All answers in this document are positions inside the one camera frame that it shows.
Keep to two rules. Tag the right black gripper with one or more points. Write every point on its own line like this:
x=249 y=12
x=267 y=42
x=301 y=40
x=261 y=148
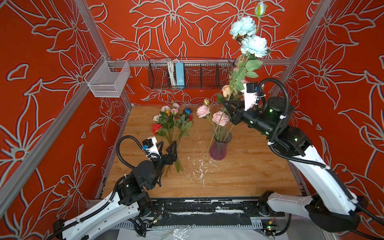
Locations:
x=236 y=112

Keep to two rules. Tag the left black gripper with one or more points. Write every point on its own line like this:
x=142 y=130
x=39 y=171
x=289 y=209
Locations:
x=173 y=156

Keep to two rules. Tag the cream rose flower stem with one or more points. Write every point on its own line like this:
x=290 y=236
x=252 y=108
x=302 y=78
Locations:
x=228 y=94

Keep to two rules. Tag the pink peony flower stem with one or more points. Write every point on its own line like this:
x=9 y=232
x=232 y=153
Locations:
x=219 y=120

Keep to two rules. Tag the purple glass fluted vase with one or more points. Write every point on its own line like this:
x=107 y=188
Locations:
x=218 y=148

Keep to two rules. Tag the light blue peony stem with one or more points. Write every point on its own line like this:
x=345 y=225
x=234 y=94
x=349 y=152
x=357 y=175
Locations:
x=252 y=47

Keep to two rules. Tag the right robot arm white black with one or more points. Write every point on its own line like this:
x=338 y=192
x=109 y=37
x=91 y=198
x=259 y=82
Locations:
x=333 y=208

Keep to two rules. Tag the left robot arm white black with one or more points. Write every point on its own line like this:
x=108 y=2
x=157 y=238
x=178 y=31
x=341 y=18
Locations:
x=128 y=199

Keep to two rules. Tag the bunch of artificial flowers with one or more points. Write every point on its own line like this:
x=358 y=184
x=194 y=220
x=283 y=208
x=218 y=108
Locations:
x=172 y=122

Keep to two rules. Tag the light blue box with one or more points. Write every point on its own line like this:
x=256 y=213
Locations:
x=180 y=75

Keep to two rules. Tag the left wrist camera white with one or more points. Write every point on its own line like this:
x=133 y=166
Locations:
x=150 y=146

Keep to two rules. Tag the black wire wall basket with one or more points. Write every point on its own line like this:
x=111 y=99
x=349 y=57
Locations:
x=200 y=73

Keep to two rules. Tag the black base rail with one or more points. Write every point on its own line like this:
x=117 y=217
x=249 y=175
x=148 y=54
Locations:
x=215 y=212

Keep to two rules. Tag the white mesh wall basket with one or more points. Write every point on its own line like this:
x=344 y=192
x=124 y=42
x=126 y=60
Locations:
x=107 y=79

